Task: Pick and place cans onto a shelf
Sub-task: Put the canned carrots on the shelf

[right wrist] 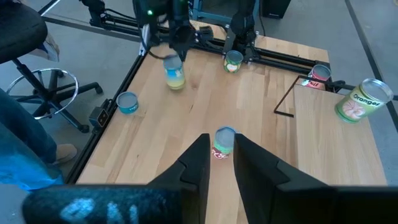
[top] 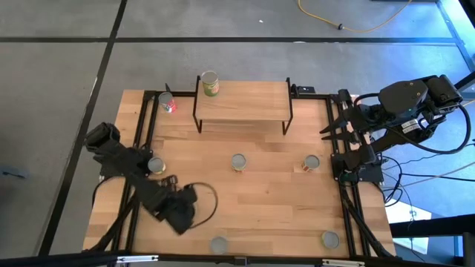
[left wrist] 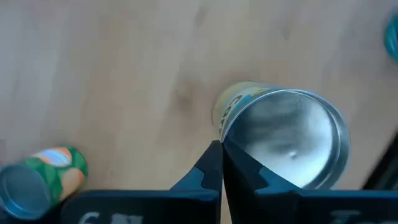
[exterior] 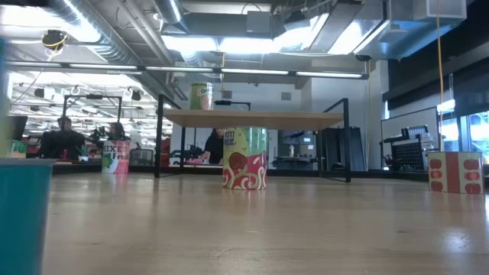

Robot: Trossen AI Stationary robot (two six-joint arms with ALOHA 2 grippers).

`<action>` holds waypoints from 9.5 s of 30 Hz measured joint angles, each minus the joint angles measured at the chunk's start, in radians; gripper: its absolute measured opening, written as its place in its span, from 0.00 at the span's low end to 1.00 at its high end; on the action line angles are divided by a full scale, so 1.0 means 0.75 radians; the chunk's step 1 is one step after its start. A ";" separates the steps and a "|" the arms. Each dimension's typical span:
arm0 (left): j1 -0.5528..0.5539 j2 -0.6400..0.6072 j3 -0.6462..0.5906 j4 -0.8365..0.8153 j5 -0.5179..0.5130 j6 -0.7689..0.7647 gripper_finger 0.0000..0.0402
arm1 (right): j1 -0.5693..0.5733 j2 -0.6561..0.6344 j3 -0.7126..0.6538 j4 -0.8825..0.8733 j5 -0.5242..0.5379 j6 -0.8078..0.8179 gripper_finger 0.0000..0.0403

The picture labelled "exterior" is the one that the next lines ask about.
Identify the black pegboard cart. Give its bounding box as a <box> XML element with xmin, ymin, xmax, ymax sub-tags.
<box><xmin>381</xmin><ymin>125</ymin><xmax>440</xmax><ymax>172</ymax></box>

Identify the white ceiling air unit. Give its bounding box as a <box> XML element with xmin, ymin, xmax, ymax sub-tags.
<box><xmin>412</xmin><ymin>0</ymin><xmax>468</xmax><ymax>22</ymax></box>

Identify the black ceiling cable reel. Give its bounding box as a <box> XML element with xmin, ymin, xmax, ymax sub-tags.
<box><xmin>40</xmin><ymin>29</ymin><xmax>70</xmax><ymax>51</ymax></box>

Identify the silver ventilation duct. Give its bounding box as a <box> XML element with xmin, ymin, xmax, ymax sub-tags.
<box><xmin>45</xmin><ymin>0</ymin><xmax>148</xmax><ymax>66</ymax></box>
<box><xmin>152</xmin><ymin>0</ymin><xmax>190</xmax><ymax>34</ymax></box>

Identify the grey ceiling box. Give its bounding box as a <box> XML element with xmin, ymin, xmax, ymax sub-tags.
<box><xmin>246</xmin><ymin>10</ymin><xmax>276</xmax><ymax>37</ymax></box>

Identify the red chair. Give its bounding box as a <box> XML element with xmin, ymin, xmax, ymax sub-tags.
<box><xmin>160</xmin><ymin>137</ymin><xmax>172</xmax><ymax>167</ymax></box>

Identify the black frame crossbar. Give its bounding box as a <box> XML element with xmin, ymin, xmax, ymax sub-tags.
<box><xmin>78</xmin><ymin>163</ymin><xmax>421</xmax><ymax>181</ymax></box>

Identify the overhead LED light bar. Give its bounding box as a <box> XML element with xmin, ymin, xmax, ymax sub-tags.
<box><xmin>0</xmin><ymin>60</ymin><xmax>371</xmax><ymax>80</ymax></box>

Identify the short teal can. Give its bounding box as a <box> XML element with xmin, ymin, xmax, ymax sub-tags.
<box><xmin>0</xmin><ymin>157</ymin><xmax>57</xmax><ymax>275</ymax></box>

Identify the pink Mixed Fruit can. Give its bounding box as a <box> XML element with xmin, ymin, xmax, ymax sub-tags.
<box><xmin>101</xmin><ymin>139</ymin><xmax>131</xmax><ymax>175</ymax></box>

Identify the dark cabinet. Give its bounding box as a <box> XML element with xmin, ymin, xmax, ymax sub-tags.
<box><xmin>319</xmin><ymin>127</ymin><xmax>368</xmax><ymax>172</ymax></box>

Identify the black background rig frame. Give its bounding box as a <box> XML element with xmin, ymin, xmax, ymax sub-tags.
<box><xmin>62</xmin><ymin>94</ymin><xmax>123</xmax><ymax>124</ymax></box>

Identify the tall green Oranges can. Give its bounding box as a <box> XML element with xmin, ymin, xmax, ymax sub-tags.
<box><xmin>189</xmin><ymin>81</ymin><xmax>215</xmax><ymax>112</ymax></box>

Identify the green and red spaghetti can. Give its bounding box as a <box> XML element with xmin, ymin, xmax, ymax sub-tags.
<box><xmin>222</xmin><ymin>126</ymin><xmax>268</xmax><ymax>191</ymax></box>

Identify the black monitor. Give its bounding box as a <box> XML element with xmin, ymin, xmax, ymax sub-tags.
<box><xmin>6</xmin><ymin>115</ymin><xmax>28</xmax><ymax>141</ymax></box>

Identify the wooden shelf with black frame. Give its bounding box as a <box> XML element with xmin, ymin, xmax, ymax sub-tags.
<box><xmin>154</xmin><ymin>93</ymin><xmax>351</xmax><ymax>183</ymax></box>

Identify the yellow hanging cable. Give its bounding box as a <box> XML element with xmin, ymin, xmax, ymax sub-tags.
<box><xmin>435</xmin><ymin>0</ymin><xmax>446</xmax><ymax>153</ymax></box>

